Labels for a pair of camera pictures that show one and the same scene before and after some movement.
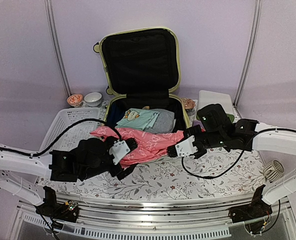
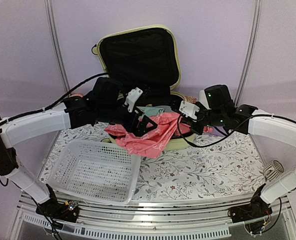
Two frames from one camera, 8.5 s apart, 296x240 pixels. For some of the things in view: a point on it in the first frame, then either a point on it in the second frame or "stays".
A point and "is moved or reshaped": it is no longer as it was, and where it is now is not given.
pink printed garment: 151,143 is moved or reshaped
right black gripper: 191,130 -> 197,129
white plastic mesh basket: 81,131 -> 99,171
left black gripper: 116,172 -> 140,130
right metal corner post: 256,20 stays
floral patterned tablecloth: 222,173 stays
